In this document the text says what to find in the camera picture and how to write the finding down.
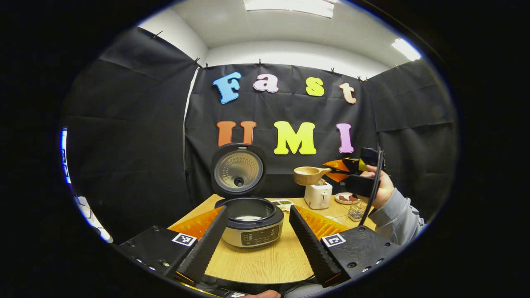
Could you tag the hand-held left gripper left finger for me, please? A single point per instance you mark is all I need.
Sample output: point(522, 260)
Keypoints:
point(205, 248)

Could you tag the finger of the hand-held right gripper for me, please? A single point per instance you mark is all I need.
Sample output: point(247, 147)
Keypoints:
point(337, 176)
point(339, 164)

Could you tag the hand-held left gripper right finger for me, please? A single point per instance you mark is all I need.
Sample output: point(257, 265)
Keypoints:
point(312, 248)

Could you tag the wooden spoon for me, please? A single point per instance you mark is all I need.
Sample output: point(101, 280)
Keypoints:
point(306, 176)

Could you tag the dark grey rice cooker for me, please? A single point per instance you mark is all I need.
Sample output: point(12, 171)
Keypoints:
point(252, 234)

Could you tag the toast slice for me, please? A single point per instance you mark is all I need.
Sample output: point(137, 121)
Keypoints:
point(321, 182)

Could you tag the white round plate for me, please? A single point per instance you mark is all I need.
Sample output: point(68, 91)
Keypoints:
point(345, 203)

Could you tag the white toaster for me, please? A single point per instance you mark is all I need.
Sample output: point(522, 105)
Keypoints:
point(318, 198)

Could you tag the white divided condiment tray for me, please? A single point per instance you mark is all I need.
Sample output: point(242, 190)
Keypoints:
point(283, 204)

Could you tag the black backdrop cloth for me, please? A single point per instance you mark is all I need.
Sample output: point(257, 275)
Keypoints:
point(136, 145)

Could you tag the small ceiling light panel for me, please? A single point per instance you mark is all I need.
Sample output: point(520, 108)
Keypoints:
point(406, 49)

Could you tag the large ceiling light panel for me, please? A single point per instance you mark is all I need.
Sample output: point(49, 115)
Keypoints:
point(290, 6)

